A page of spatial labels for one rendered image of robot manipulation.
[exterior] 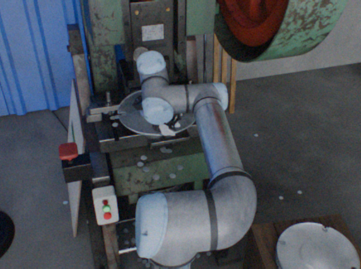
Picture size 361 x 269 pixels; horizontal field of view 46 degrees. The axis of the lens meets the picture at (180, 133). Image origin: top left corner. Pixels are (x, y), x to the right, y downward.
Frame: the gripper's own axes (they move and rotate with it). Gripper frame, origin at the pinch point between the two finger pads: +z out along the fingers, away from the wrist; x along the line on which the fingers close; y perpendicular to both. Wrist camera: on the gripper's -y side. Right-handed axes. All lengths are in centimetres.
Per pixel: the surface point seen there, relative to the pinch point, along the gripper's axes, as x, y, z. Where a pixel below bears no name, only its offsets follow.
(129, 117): 1.7, -15.5, 2.0
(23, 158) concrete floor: -1, -110, 84
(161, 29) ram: 24.0, -9.4, -21.2
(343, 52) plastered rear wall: 191, 36, 137
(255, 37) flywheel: 36.7, 18.4, -13.9
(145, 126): 0.1, -7.8, 1.5
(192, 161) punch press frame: 2.7, 6.4, 20.6
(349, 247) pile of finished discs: 2, 68, 43
